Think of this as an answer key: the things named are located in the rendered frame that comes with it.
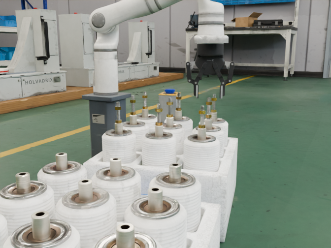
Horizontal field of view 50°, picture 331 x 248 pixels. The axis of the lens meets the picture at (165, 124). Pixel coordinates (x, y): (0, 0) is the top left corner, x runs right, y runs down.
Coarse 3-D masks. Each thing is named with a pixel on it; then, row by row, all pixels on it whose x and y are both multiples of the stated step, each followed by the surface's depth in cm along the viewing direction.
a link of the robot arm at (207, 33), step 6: (204, 24) 96; (210, 24) 96; (216, 24) 96; (198, 30) 99; (204, 30) 96; (210, 30) 96; (216, 30) 96; (222, 30) 97; (198, 36) 93; (204, 36) 93; (210, 36) 93; (216, 36) 93; (222, 36) 92; (198, 42) 93; (204, 42) 93; (210, 42) 93; (216, 42) 93; (222, 42) 92; (228, 42) 93
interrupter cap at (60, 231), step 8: (56, 224) 48; (64, 224) 49; (16, 232) 46; (24, 232) 47; (32, 232) 47; (56, 232) 47; (64, 232) 47; (16, 240) 45; (24, 240) 45; (32, 240) 45; (40, 240) 45; (48, 240) 45; (56, 240) 45; (64, 240) 45
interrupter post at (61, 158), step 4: (56, 156) 70; (60, 156) 70; (64, 156) 70; (56, 160) 71; (60, 160) 70; (64, 160) 71; (56, 164) 71; (60, 164) 70; (64, 164) 71; (60, 168) 71; (64, 168) 71
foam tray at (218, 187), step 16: (96, 160) 99; (176, 160) 103; (224, 160) 99; (144, 176) 92; (208, 176) 88; (224, 176) 87; (144, 192) 94; (208, 192) 89; (224, 192) 88; (224, 208) 89; (224, 224) 90; (224, 240) 91
